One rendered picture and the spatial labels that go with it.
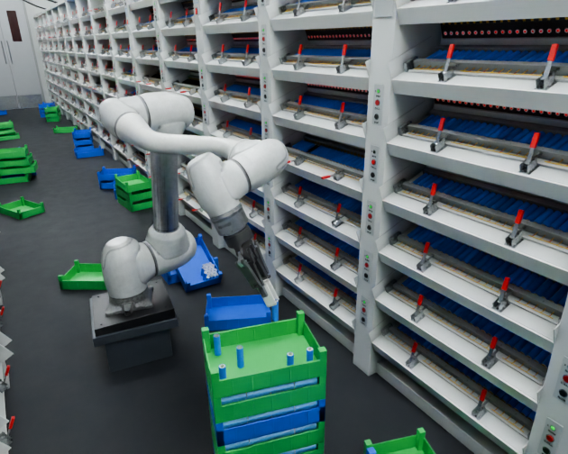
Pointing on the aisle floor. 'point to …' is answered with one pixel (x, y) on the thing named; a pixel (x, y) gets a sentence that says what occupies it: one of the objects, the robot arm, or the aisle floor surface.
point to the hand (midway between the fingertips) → (268, 293)
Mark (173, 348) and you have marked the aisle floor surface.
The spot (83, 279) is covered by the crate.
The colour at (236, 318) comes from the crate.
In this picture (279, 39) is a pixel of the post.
